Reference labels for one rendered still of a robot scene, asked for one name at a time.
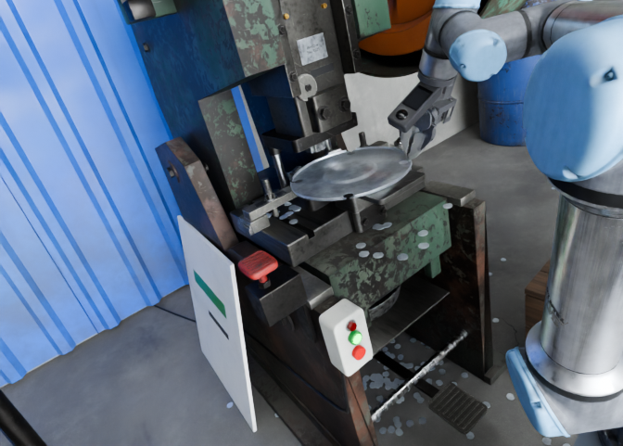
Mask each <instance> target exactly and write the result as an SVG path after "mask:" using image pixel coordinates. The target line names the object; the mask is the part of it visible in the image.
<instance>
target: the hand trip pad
mask: <svg viewBox="0 0 623 446"><path fill-rule="evenodd" d="M277 266H278V262H277V259H276V258H275V257H273V256H272V255H270V254H269V253H267V252H265V251H263V250H258V251H256V252H254V253H252V254H251V255H249V256H247V257H246V258H245V259H243V260H241V261H240V262H239V263H238V268H239V270H240V272H242V273H243V274H244V275H246V276H247V277H248V278H249V279H252V280H257V279H259V281H260V283H264V282H266V281H267V276H266V275H267V274H268V273H270V272H272V271H273V270H275V269H276V268H277Z"/></svg>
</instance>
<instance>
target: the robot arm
mask: <svg viewBox="0 0 623 446"><path fill-rule="evenodd" d="M479 4H480V0H436V1H435V5H433V7H432V8H433V10H432V15H431V19H430V22H429V26H428V30H427V34H426V40H425V45H424V48H423V53H422V56H421V60H420V64H419V71H418V74H417V77H418V79H419V80H420V82H419V83H418V84H417V85H416V86H415V88H414V89H413V90H412V91H411V92H410V93H409V94H408V95H407V96H406V97H405V98H404V99H403V100H402V101H401V102H400V103H399V105H398V106H397V107H396V108H395V109H394V110H393V111H392V112H391V113H390V114H389V115H388V124H389V125H391V126H393V127H395V128H396V129H398V130H399V133H400V140H401V144H402V147H403V150H404V153H405V156H406V158H407V159H408V160H411V159H414V158H416V157H417V156H418V155H419V154H421V152H422V151H423V150H424V149H425V148H426V147H427V146H428V145H429V144H430V143H431V142H432V141H433V139H434V137H435V135H436V133H437V130H436V127H437V124H439V123H440V122H441V121H443V124H444V123H446V122H448V121H450V120H451V115H452V113H453V110H454V107H455V104H456V101H457V99H455V98H454V97H452V96H451V92H452V89H453V86H454V84H455V81H456V78H457V75H458V72H459V73H460V74H461V76H462V77H463V78H465V79H466V80H467V81H470V82H482V81H485V80H487V79H489V78H490V77H491V76H492V75H493V74H496V73H497V72H498V71H499V70H500V69H501V68H502V66H503V64H504V63H506V62H510V61H514V60H518V59H521V58H525V57H533V56H536V55H540V54H543V55H542V56H541V57H540V59H539V61H538V62H537V64H536V66H535V68H534V69H533V71H532V73H531V75H530V78H529V80H528V86H527V89H526V93H525V98H524V105H523V128H524V129H526V130H527V136H526V138H525V141H526V146H527V149H528V153H529V155H530V157H531V159H532V161H533V162H534V164H535V165H536V167H537V168H538V169H539V170H540V171H541V172H542V173H543V174H545V175H546V177H547V180H548V181H549V183H550V184H551V185H552V186H553V187H554V188H555V189H556V190H557V191H558V192H560V197H559V203H558V210H557V216H556V223H555V229H554V236H553V248H552V255H551V261H550V268H549V274H548V281H547V287H546V294H545V301H544V307H543V314H542V320H541V321H539V322H538V323H536V324H535V325H534V326H533V327H532V328H531V329H530V330H529V332H528V335H527V339H526V346H525V347H522V348H519V347H515V348H514V349H512V350H509V351H507V352H506V355H505V359H506V364H507V368H508V371H509V374H510V377H511V379H512V382H513V385H514V388H515V392H516V394H517V396H518V399H519V400H520V402H521V405H522V407H523V409H524V411H525V413H526V415H527V417H528V419H529V421H530V423H531V424H532V426H534V428H535V429H536V430H537V431H538V432H539V433H540V434H541V435H543V436H545V437H558V436H565V437H570V435H573V434H579V433H585V432H592V431H597V430H598V433H599V437H600V440H601V442H602V444H603V446H623V0H556V1H552V2H549V3H545V4H541V5H537V6H531V7H528V8H524V9H519V10H517V11H513V12H509V13H505V14H501V15H497V16H493V17H490V18H486V19H482V18H481V17H480V16H479V15H478V14H477V11H478V10H479V8H480V5H479ZM451 100H452V101H451ZM450 108H452V109H451V114H450V116H449V117H447V116H448V113H449V110H450ZM412 143H413V145H412Z"/></svg>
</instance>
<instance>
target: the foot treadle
mask: <svg viewBox="0 0 623 446"><path fill-rule="evenodd" d="M373 358H375V359H376V360H377V361H379V362H380V363H382V364H383V365H384V366H386V367H387V368H388V369H390V370H391V371H393V372H394V373H396V374H397V375H398V376H400V377H402V378H403V379H405V380H406V379H407V378H408V377H409V376H411V375H412V374H413V372H412V371H410V370H409V369H407V368H406V367H404V366H403V365H401V364H400V363H398V362H396V361H395V360H393V359H392V358H390V357H389V356H387V355H386V354H385V353H384V352H382V351H379V352H378V353H377V354H376V355H375V356H373ZM414 386H415V387H416V388H418V389H419V390H421V391H422V392H424V393H425V394H426V395H427V396H429V397H430V398H431V400H430V401H429V402H428V403H427V405H428V408H429V409H430V410H431V411H433V412H434V413H435V414H437V415H438V416H439V417H441V418H442V419H443V420H445V421H446V422H447V423H449V424H450V425H451V426H452V427H454V428H455V429H457V430H458V431H459V432H461V433H462V434H467V433H469V431H470V430H471V429H472V428H473V427H474V426H475V425H476V424H477V423H478V422H479V420H480V419H481V418H482V417H483V416H484V415H485V414H486V413H487V411H488V407H487V405H485V404H484V403H482V402H481V401H479V400H478V399H476V398H475V397H473V396H472V395H470V394H469V393H467V392H466V391H464V390H463V389H461V388H459V387H458V386H456V385H455V384H453V383H451V382H450V383H447V384H446V385H445V386H444V387H443V388H442V389H441V390H439V389H437V388H435V387H434V386H432V385H431V384H429V383H428V382H426V381H425V380H424V379H423V378H421V379H420V380H419V381H418V382H417V383H416V384H415V385H414Z"/></svg>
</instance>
